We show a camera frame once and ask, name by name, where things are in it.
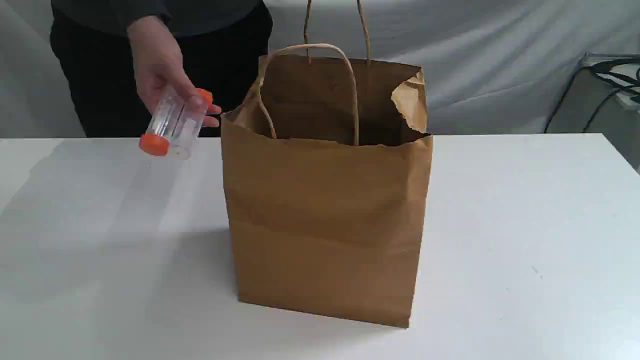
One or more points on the person's right hand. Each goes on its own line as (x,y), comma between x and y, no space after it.
(158,64)

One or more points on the clear tube with orange caps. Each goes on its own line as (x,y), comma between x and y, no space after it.
(174,125)

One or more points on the brown paper bag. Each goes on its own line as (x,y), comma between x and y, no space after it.
(326,167)

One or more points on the person in dark clothes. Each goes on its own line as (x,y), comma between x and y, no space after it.
(221,43)

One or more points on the white backdrop cloth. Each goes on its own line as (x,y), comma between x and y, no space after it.
(491,66)

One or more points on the grey side cabinet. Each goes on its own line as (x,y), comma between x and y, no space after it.
(602,96)

